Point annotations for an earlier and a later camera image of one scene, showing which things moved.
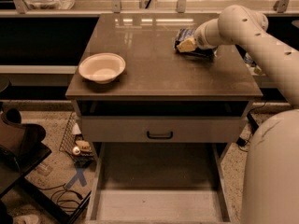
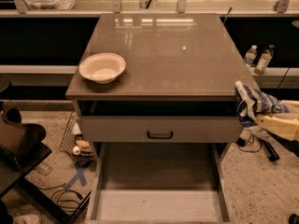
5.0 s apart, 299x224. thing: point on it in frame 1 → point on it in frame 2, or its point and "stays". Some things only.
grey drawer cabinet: x=165 y=129 stays
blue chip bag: x=187 y=34 → x=253 y=104
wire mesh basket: x=75 y=144 stays
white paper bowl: x=102 y=68 stays
